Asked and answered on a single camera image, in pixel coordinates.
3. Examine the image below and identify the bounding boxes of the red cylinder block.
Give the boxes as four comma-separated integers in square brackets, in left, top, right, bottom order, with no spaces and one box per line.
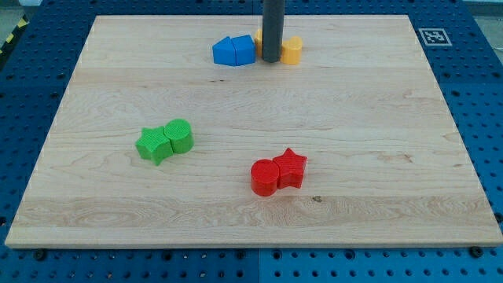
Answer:
[251,159,279,197]

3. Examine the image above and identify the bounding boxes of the red star block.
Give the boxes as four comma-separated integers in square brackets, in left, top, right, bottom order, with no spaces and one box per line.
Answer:
[273,148,307,189]

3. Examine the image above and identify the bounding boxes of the green cylinder block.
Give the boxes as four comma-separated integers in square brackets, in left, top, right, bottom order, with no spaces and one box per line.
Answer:
[164,119,194,153]

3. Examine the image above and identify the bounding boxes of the light wooden board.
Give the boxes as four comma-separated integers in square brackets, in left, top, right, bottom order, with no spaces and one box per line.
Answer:
[6,15,502,248]

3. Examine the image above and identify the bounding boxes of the blue block left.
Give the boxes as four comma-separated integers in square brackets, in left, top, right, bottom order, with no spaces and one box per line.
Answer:
[212,36,237,66]

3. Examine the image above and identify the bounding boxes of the blue block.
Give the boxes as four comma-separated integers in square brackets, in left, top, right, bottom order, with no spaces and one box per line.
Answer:
[231,35,256,66]
[212,36,237,66]

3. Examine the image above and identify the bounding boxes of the yellow heart block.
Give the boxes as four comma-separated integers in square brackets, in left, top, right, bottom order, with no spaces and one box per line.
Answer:
[280,36,303,65]

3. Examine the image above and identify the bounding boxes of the blue block right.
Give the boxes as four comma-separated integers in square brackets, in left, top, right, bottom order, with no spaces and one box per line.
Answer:
[231,35,256,66]

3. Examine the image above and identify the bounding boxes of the green star block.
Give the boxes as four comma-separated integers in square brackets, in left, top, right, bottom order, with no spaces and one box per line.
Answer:
[135,127,174,166]

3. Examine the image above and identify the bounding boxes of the yellow block behind rod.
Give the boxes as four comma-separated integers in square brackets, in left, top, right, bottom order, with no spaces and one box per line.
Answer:
[253,28,263,57]

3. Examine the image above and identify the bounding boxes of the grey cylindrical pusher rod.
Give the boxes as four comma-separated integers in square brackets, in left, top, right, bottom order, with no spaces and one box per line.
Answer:
[262,0,285,63]

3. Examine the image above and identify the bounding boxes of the white fiducial marker tag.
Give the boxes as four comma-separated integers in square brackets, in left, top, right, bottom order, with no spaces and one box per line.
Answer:
[419,28,452,46]

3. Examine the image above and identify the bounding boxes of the black screw front left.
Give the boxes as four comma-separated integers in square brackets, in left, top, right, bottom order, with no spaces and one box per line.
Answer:
[33,249,47,261]

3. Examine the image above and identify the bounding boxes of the black screw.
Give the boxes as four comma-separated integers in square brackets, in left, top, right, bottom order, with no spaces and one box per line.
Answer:
[468,246,484,259]
[33,249,47,261]

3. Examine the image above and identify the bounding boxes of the black screw front right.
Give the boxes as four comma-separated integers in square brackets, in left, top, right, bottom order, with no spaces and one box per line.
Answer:
[468,246,484,259]

